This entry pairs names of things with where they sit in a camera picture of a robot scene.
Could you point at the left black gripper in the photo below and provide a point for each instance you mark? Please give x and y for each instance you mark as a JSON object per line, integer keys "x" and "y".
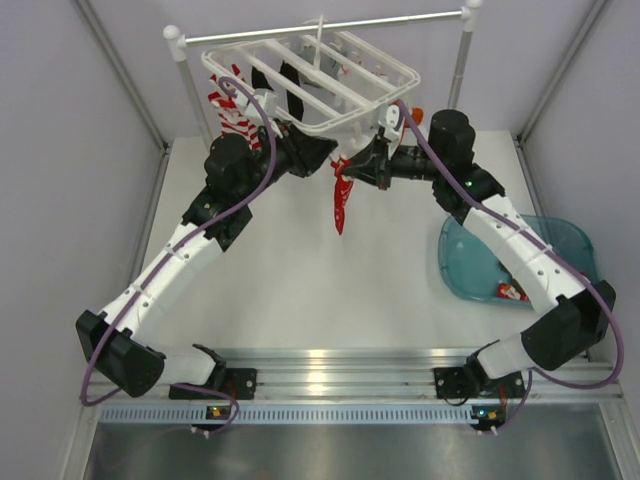
{"x": 305, "y": 152}

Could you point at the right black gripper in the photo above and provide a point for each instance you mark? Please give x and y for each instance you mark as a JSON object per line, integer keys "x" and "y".
{"x": 373, "y": 164}

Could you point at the red snowflake sock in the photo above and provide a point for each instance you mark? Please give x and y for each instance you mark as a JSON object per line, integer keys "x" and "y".
{"x": 342, "y": 191}

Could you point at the white clip sock hanger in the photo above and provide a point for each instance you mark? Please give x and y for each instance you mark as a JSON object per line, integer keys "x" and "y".
{"x": 333, "y": 85}

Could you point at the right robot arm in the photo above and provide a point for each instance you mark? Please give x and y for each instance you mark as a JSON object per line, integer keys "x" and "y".
{"x": 574, "y": 313}

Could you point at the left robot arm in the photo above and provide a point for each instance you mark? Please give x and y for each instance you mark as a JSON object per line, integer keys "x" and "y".
{"x": 117, "y": 340}

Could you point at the black sock right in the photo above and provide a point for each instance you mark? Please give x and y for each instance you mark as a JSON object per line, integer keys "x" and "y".
{"x": 294, "y": 103}

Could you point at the black sock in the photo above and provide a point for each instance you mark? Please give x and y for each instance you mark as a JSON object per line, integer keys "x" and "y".
{"x": 260, "y": 82}
{"x": 294, "y": 103}

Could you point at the orange sock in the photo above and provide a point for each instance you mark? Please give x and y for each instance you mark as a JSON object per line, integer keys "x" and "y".
{"x": 416, "y": 114}

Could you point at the black sock left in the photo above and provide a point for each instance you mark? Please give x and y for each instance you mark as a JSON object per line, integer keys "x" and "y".
{"x": 260, "y": 82}

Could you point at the red white striped sock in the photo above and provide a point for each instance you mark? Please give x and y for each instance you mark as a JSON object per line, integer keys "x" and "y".
{"x": 232, "y": 121}

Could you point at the teal plastic basin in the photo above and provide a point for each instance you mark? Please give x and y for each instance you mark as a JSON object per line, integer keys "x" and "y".
{"x": 472, "y": 272}

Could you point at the silver drying rack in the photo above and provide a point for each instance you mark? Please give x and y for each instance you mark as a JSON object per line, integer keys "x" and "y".
{"x": 179, "y": 44}

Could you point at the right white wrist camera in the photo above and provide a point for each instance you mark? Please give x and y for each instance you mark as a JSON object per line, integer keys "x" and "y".
{"x": 391, "y": 123}

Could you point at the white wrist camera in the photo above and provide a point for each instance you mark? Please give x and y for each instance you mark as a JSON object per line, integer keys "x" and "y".
{"x": 262, "y": 104}
{"x": 391, "y": 123}

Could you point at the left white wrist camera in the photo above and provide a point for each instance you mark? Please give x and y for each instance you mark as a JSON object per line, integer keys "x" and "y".
{"x": 262, "y": 104}

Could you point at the aluminium mounting rail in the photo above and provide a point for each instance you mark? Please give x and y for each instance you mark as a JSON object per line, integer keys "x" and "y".
{"x": 351, "y": 387}

